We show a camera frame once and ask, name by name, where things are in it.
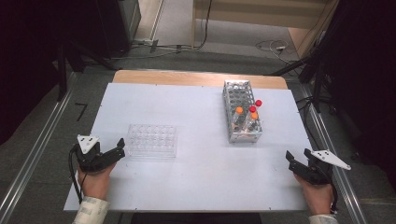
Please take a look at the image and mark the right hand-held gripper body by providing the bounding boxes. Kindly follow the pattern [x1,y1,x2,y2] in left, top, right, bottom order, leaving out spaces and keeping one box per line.
[298,149,352,187]

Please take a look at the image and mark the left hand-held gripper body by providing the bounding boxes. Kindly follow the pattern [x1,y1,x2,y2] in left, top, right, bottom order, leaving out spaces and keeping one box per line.
[73,133,118,174]

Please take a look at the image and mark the clear plastic tube rack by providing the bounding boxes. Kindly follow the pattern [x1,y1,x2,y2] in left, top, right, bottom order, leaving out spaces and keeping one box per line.
[125,123,178,159]

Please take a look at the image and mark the orange-capped tube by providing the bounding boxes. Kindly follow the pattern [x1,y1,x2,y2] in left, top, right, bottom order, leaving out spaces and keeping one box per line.
[232,105,245,132]
[246,111,261,132]

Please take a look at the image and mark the metal tube rack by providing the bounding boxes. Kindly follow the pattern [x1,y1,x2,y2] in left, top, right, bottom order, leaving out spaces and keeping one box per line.
[221,79,264,145]

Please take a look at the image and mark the person's right hand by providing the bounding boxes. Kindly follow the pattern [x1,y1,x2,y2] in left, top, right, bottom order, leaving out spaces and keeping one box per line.
[293,174,334,216]

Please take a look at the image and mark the person's left hand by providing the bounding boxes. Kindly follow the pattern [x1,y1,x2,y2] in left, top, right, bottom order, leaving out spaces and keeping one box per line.
[77,162,117,201]

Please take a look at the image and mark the black metal stand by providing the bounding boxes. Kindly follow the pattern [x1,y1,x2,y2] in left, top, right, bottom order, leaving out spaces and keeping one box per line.
[55,39,120,103]
[266,55,332,114]

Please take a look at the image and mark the dark curtain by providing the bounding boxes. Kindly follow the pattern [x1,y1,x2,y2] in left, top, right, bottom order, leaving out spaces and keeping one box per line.
[0,0,98,147]
[323,0,396,188]

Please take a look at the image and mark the black cabinet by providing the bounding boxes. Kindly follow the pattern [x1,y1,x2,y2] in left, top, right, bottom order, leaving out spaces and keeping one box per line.
[95,0,142,59]

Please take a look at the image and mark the wooden furniture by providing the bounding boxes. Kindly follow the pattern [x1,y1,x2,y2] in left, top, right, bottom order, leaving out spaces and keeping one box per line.
[191,0,340,60]

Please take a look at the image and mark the metal floor rail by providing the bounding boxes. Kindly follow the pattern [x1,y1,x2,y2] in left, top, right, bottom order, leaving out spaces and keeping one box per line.
[298,83,369,224]
[0,72,78,224]

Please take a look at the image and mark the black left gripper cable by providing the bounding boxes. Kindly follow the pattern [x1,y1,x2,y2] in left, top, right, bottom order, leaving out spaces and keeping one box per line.
[67,145,84,203]

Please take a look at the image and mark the black floor cables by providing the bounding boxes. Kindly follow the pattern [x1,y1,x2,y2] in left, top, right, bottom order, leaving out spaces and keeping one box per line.
[294,95,322,151]

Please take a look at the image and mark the grey floor cables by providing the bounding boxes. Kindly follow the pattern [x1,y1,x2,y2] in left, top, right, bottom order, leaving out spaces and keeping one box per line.
[108,37,201,61]

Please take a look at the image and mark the white floor cable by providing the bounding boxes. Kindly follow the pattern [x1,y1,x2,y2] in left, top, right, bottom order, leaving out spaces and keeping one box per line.
[255,39,292,61]

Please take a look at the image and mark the black hanging cable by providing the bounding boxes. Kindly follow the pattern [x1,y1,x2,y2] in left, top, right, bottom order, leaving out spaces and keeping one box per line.
[198,0,213,49]

